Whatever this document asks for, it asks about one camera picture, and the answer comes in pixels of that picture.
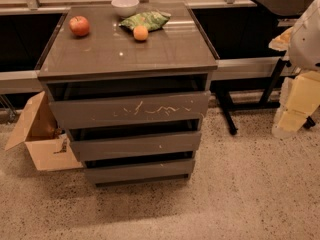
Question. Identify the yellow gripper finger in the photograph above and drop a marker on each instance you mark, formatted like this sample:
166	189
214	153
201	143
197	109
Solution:
281	42
302	102

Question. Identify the grey drawer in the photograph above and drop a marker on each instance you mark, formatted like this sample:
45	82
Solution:
91	113
141	172
135	146

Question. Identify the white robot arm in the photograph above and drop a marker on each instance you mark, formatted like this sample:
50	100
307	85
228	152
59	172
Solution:
304	47

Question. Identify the grey top drawer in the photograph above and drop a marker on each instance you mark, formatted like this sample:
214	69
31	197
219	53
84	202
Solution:
91	113

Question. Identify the grey drawer cabinet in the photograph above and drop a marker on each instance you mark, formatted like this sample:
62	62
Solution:
110	63

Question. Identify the grey bottom drawer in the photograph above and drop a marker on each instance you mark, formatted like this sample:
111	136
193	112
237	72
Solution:
141	172

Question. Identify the open cardboard box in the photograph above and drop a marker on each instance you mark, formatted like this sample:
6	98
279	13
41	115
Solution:
47	145

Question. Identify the black side table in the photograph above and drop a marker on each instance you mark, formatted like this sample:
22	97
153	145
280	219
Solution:
281	10

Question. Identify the green chip bag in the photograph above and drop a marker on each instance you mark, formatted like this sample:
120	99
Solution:
152	20

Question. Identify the orange fruit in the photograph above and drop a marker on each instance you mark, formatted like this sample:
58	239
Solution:
140	33

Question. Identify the white bowl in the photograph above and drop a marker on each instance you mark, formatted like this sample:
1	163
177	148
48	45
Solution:
125	8

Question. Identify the red apple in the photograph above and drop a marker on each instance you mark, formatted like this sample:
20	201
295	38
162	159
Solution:
79	26

